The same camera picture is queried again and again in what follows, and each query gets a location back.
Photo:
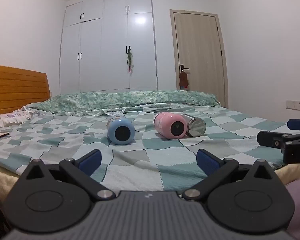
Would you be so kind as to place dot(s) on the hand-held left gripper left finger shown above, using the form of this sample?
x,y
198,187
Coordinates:
x,y
91,162

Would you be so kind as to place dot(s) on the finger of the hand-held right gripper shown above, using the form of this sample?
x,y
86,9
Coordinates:
x,y
298,124
267,139

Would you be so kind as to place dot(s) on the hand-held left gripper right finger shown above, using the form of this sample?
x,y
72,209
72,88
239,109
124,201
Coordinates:
x,y
207,163

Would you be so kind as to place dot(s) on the stainless steel cup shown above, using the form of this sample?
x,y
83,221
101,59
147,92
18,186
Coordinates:
x,y
196,127

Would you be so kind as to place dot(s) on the blue cup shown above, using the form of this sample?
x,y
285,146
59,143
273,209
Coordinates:
x,y
113,129

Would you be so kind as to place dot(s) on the pink cup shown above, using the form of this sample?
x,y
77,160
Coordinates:
x,y
162,123

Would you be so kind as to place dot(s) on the green checkered bed sheet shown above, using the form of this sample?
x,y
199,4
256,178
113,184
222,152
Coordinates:
x,y
140,160

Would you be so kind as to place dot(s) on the green floral quilt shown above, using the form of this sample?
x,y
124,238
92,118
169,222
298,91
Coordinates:
x,y
115,100

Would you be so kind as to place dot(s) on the brown plush toy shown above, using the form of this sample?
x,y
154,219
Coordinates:
x,y
183,80

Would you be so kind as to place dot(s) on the yellow fleece blanket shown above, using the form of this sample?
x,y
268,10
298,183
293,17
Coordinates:
x,y
2,177

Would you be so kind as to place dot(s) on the floral ruffled pillow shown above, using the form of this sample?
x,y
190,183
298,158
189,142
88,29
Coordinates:
x,y
7,120

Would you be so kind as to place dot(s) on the wooden headboard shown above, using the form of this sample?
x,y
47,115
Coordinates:
x,y
17,90

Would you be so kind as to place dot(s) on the white wardrobe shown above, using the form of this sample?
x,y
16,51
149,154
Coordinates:
x,y
102,55

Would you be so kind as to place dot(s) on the green hanging ornament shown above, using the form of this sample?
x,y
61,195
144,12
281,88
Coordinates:
x,y
129,60

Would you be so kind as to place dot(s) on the beige wooden door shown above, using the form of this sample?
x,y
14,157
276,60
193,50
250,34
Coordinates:
x,y
200,47

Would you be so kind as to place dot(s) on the white wall switch panel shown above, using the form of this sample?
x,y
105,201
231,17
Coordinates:
x,y
294,105

